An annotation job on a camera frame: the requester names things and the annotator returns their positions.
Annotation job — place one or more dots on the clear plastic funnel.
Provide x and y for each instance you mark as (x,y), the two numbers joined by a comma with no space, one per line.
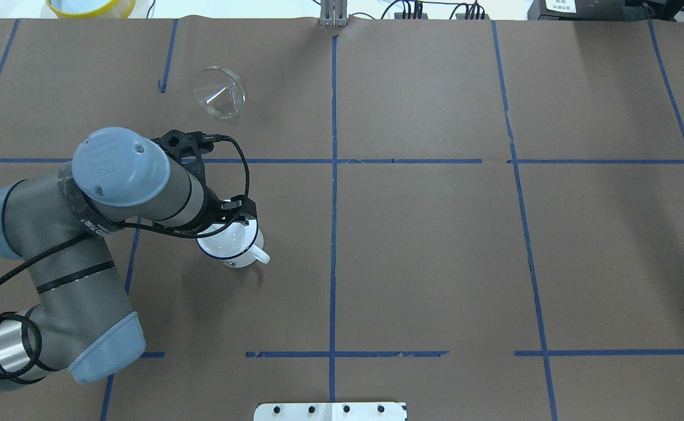
(219,92)

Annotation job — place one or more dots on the white camera stand base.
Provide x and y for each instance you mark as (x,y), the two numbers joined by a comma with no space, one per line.
(331,411)

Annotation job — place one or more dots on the black box device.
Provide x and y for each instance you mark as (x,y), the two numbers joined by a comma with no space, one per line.
(611,11)

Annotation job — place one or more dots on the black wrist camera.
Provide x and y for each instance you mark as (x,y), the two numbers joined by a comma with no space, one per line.
(187,149)

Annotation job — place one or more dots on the aluminium frame post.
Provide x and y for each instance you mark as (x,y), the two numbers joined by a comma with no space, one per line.
(333,13)

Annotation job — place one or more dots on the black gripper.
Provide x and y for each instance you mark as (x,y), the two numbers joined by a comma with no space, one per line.
(210,214)

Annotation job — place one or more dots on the brown paper table cover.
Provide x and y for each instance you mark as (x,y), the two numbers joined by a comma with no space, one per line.
(484,220)

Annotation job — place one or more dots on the yellow tape roll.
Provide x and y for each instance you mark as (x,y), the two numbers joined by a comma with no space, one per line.
(91,9)

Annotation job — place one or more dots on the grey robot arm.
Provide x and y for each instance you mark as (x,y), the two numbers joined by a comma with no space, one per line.
(57,225)

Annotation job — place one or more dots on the white enamel mug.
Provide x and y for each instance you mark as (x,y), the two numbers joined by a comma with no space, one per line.
(255,253)

